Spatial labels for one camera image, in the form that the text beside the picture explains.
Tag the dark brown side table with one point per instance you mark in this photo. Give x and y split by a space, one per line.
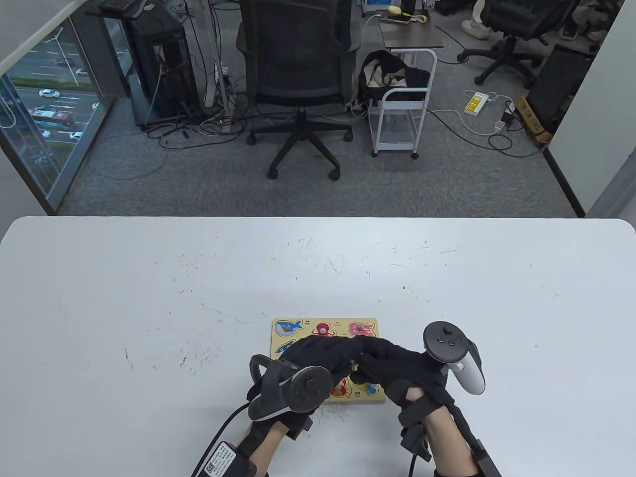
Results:
412 35

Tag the blue white box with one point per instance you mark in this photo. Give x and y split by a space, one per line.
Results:
377 4

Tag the wooden sea animal puzzle frame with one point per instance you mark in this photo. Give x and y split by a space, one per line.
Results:
308 330

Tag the black bottle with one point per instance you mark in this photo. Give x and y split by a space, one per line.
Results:
408 5

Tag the black keyboard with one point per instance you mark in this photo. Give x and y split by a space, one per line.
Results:
124 7

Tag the person's right forearm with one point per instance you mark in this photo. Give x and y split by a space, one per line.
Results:
447 442

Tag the blue white puzzle piece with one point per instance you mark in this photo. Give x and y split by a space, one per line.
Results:
289 327

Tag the black computer tower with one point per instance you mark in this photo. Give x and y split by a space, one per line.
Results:
164 74

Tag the glass window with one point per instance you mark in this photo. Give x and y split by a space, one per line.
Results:
49 109

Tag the black swivel chair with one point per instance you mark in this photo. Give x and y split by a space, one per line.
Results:
521 20

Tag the black bag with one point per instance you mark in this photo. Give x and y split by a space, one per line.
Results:
417 77

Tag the pale yellow round object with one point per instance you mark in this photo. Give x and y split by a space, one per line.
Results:
395 9

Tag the white metal desk leg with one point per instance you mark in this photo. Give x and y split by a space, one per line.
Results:
219 59

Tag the black grey hand controller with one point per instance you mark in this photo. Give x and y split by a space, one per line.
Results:
447 343
303 392

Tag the person's right hand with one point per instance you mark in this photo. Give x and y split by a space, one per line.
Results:
402 367

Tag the person's left forearm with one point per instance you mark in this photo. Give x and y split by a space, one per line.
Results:
266 447

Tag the white rolling cart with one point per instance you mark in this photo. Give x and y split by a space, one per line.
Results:
403 90

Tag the blue yellow fish puzzle piece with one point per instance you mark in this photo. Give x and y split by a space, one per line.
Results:
368 388

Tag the black mesh office chair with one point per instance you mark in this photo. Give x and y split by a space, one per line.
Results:
298 59

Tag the cardboard box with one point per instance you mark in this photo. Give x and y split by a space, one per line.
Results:
529 117

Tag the black cabinet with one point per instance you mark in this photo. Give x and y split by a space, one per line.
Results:
556 89

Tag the person's left hand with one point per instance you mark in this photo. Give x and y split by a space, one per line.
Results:
323 350

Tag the pink jellyfish puzzle piece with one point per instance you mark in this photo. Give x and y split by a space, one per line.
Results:
368 331

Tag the wooden puzzle piece with tail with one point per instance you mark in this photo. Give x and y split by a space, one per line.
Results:
284 346

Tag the octopus puzzle piece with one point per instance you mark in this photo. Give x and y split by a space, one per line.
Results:
323 329

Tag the red crab puzzle piece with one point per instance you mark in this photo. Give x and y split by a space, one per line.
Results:
340 388

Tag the white yellow power strip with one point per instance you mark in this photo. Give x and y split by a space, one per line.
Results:
476 103

